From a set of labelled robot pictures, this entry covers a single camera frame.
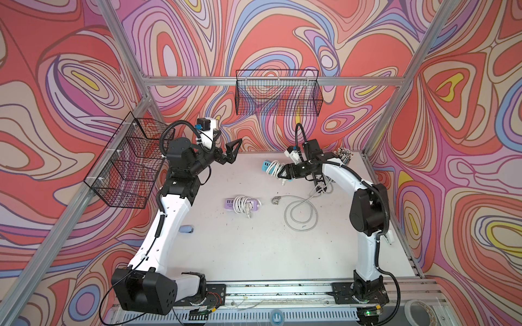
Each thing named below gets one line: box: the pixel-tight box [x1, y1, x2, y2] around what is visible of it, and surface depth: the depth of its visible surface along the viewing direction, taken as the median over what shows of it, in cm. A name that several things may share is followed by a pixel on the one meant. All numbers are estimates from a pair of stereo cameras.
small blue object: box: [178, 225, 194, 233], surface depth 90 cm
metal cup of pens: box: [333, 147, 354, 165], surface depth 97 cm
